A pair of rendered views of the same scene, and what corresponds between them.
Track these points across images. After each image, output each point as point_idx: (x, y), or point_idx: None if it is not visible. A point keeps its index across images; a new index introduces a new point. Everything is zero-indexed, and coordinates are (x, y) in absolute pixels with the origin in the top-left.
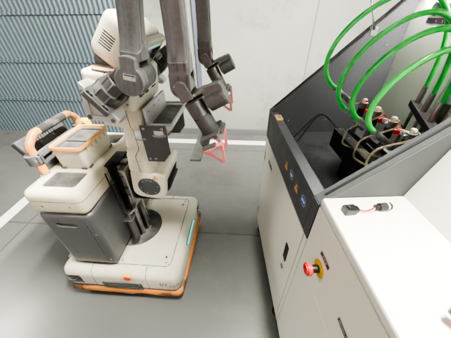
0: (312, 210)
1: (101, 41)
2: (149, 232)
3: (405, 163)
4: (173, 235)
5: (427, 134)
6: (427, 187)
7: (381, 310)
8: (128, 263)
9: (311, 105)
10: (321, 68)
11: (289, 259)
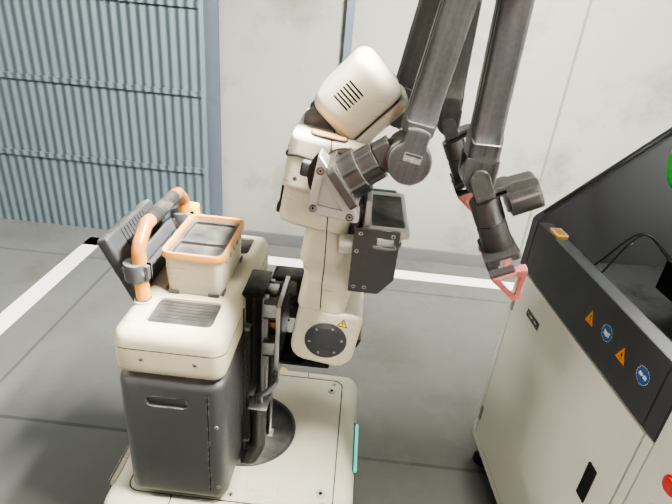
0: (669, 389)
1: (339, 96)
2: (273, 442)
3: None
4: (325, 452)
5: None
6: None
7: None
8: (244, 501)
9: (610, 216)
10: (632, 157)
11: (599, 493)
